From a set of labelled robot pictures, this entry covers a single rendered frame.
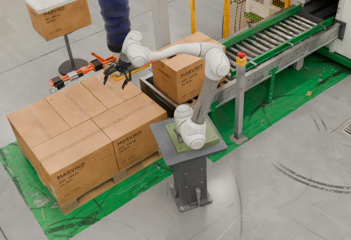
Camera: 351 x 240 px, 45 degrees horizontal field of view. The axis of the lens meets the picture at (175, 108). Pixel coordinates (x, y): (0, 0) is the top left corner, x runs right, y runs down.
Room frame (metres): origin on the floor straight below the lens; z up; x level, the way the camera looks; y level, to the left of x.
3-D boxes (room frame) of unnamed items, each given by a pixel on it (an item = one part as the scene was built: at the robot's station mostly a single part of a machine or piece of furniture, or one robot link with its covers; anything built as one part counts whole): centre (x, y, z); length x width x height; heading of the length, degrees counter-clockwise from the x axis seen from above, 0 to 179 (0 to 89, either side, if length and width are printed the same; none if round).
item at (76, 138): (3.10, 0.86, 0.34); 1.20 x 1.00 x 0.40; 124
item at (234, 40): (4.31, -0.97, 0.60); 1.60 x 0.10 x 0.09; 124
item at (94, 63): (2.92, 0.62, 1.19); 0.10 x 0.08 x 0.06; 33
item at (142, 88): (3.23, 0.14, 0.47); 0.70 x 0.03 x 0.15; 34
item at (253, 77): (3.62, -1.01, 0.50); 2.31 x 0.05 x 0.19; 124
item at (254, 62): (3.87, -1.27, 0.60); 1.60 x 0.10 x 0.09; 124
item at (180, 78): (3.42, -0.16, 0.75); 0.60 x 0.40 x 0.40; 125
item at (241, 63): (3.14, -0.62, 0.50); 0.07 x 0.07 x 1.00; 34
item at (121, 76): (2.98, 0.35, 1.09); 0.34 x 0.10 x 0.05; 123
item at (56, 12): (4.70, 1.29, 0.82); 0.60 x 0.40 x 0.40; 124
